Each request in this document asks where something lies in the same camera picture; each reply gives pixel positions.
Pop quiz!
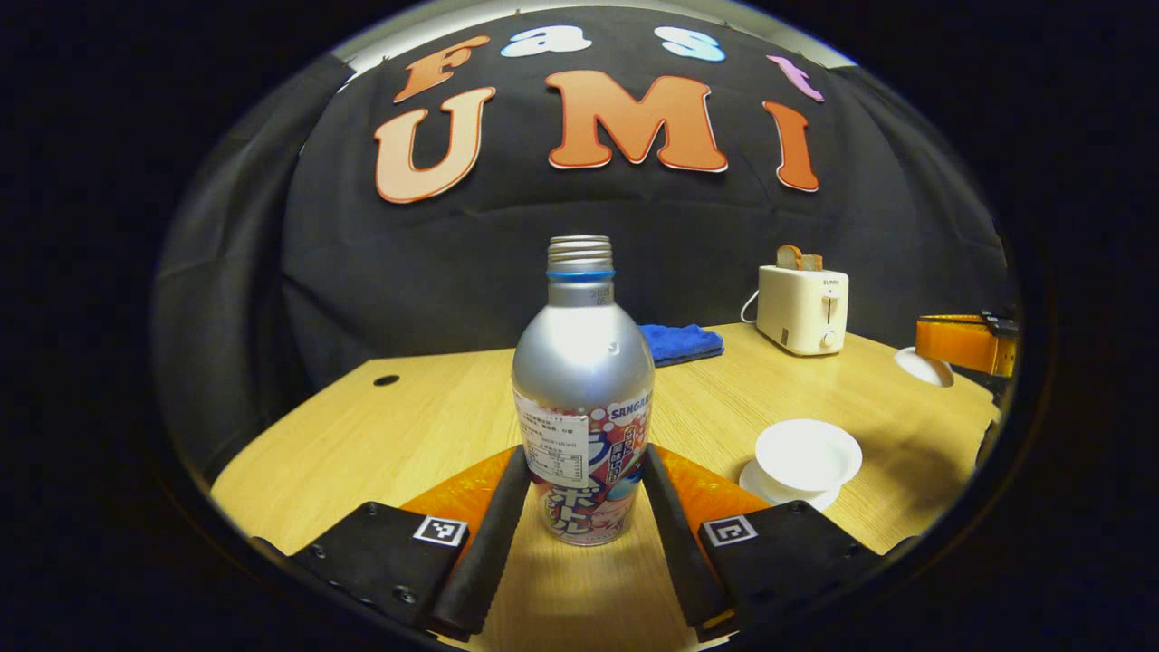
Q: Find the silver water bottle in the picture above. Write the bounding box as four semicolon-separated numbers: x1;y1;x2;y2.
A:
512;235;656;547

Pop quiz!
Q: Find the white saucer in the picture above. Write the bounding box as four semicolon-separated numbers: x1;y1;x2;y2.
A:
739;457;843;513

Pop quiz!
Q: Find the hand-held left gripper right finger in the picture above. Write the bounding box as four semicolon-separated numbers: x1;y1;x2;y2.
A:
638;444;906;642

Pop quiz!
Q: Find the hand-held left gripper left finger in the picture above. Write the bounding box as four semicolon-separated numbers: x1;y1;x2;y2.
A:
288;444;535;642

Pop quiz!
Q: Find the blue cloth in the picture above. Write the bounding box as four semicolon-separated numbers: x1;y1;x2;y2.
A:
638;323;725;368

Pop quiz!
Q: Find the black backdrop cloth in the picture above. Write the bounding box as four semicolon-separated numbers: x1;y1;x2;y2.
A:
152;5;1020;472

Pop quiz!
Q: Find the white teacup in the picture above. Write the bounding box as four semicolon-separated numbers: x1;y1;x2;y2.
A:
754;418;863;494

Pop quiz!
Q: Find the white teacup lid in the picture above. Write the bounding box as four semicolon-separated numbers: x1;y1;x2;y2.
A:
894;347;955;388

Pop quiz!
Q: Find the cream toaster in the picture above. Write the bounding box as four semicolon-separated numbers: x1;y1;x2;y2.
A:
756;264;850;357

